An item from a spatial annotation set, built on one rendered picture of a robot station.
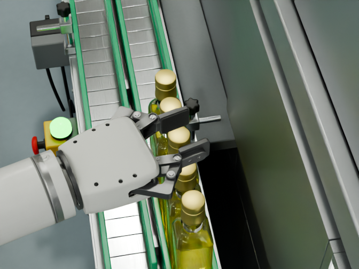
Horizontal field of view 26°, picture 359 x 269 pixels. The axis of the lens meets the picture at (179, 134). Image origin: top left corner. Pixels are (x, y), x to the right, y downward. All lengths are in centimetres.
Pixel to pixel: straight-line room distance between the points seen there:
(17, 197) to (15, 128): 106
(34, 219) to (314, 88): 36
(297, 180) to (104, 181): 25
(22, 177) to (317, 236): 35
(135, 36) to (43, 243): 50
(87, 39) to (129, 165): 81
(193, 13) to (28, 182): 92
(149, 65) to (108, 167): 74
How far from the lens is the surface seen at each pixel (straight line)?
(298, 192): 99
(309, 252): 100
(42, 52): 177
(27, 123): 194
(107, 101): 157
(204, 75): 161
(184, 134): 116
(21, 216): 89
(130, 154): 92
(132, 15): 173
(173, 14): 173
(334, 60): 88
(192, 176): 113
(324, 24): 90
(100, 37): 169
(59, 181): 89
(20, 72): 206
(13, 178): 89
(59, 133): 157
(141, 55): 165
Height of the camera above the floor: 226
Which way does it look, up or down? 53 degrees down
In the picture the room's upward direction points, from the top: straight up
